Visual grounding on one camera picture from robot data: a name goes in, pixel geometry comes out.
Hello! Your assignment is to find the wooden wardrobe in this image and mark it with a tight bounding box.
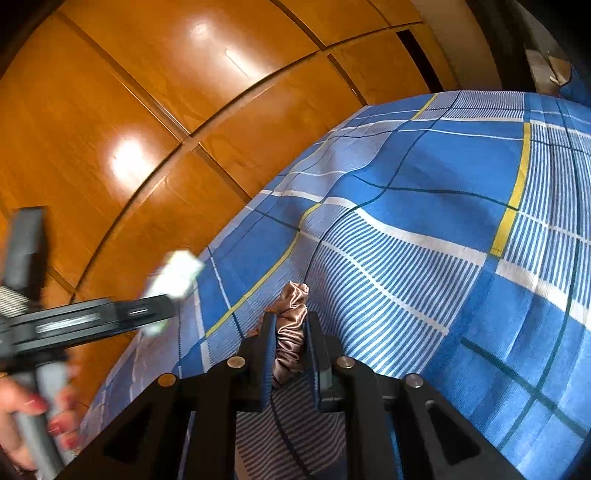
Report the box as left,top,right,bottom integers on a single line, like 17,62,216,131
0,0,504,416

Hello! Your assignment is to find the brown satin scrunchie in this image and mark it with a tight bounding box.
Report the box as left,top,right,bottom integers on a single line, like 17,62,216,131
249,281,311,389

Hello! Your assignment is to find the blue plaid bedsheet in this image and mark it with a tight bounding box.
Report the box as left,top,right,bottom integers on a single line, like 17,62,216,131
81,69,591,480

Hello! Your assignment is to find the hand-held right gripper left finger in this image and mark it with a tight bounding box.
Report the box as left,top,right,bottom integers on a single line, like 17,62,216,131
81,313,278,480

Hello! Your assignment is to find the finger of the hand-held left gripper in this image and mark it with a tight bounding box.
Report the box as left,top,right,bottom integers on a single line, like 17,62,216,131
108,294,179,330

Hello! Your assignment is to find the white green soft cloth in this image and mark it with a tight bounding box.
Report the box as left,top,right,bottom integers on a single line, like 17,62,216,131
141,250,205,337

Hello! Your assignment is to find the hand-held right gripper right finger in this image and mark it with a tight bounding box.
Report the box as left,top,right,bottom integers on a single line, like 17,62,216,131
305,311,522,480

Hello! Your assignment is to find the person's left hand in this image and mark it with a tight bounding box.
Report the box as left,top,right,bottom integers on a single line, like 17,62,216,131
0,364,82,472

